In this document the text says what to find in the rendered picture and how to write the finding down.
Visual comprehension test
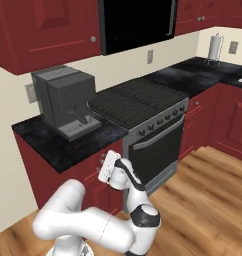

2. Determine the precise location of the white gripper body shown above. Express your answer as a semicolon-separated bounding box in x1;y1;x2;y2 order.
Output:
97;149;122;184

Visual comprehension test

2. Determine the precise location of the red drawer front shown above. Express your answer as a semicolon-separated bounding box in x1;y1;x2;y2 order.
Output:
61;139;125;188

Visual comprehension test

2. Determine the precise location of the red base cupboard door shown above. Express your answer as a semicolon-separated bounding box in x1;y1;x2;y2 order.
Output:
80;174;125;216

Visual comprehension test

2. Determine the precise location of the black oven door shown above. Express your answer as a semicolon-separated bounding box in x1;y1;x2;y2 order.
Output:
127;114;186;197

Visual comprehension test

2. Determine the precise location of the black and silver stove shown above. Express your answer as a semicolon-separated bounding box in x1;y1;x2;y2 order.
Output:
88;77;191;214

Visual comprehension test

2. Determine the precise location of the grey coffee machine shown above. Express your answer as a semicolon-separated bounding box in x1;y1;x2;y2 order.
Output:
30;64;103;143

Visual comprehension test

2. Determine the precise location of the red base cupboard run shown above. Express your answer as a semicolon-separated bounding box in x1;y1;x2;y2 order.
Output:
177;82;242;165

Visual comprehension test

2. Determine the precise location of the black microwave oven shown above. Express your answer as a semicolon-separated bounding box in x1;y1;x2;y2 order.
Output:
97;0;179;56

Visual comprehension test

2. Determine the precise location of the white paper towel holder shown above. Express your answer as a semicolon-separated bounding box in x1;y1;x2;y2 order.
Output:
206;32;225;65

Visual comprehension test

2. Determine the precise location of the silver drawer handle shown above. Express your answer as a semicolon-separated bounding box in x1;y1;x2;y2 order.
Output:
95;152;108;173

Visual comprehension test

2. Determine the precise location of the silver oven door handle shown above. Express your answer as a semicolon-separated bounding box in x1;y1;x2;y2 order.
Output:
132;114;187;151

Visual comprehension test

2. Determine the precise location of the grey wall outlet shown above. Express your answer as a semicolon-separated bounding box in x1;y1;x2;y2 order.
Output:
146;49;154;65
24;83;39;105
228;40;240;55

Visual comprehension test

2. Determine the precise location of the red wall cupboard run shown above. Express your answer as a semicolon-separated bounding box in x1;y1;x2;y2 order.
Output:
174;0;242;37

